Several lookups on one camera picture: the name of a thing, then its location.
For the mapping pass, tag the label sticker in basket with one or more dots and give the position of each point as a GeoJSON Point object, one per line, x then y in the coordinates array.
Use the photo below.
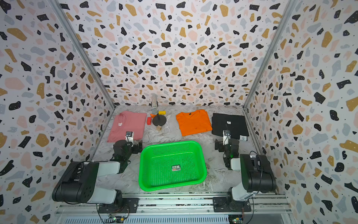
{"type": "Point", "coordinates": [176, 168]}

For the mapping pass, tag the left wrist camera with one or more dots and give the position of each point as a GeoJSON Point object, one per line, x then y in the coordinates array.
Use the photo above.
{"type": "Point", "coordinates": [129, 136]}

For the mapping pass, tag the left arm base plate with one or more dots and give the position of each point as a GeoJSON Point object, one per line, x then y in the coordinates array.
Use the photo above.
{"type": "Point", "coordinates": [124, 205]}

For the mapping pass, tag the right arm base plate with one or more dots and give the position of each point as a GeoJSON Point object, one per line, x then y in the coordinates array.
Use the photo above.
{"type": "Point", "coordinates": [227, 204]}

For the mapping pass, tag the pink t-shirt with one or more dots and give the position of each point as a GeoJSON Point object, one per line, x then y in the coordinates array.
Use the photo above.
{"type": "Point", "coordinates": [127, 122]}

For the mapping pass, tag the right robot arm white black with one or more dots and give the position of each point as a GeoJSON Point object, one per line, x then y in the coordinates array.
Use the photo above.
{"type": "Point", "coordinates": [256, 173]}

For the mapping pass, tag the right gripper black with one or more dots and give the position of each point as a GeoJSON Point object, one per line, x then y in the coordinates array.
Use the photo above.
{"type": "Point", "coordinates": [221, 145]}

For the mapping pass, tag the black folded t-shirt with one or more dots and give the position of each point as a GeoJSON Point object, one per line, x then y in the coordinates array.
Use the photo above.
{"type": "Point", "coordinates": [236, 124]}

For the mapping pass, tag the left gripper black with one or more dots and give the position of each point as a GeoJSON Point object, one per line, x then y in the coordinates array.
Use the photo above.
{"type": "Point", "coordinates": [135, 150]}

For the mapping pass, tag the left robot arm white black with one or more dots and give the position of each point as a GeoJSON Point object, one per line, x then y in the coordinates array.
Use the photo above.
{"type": "Point", "coordinates": [78, 183]}

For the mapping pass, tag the orange t-shirt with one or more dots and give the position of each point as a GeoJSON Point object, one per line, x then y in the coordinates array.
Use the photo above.
{"type": "Point", "coordinates": [194, 122]}

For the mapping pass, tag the green plastic basket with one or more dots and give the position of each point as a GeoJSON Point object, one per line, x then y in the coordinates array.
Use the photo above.
{"type": "Point", "coordinates": [156, 161]}

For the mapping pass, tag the black round disc stand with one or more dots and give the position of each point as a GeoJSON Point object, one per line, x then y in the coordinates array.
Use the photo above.
{"type": "Point", "coordinates": [159, 120]}

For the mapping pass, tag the aluminium rail frame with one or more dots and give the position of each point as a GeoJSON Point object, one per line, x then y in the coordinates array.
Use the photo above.
{"type": "Point", "coordinates": [182, 208]}

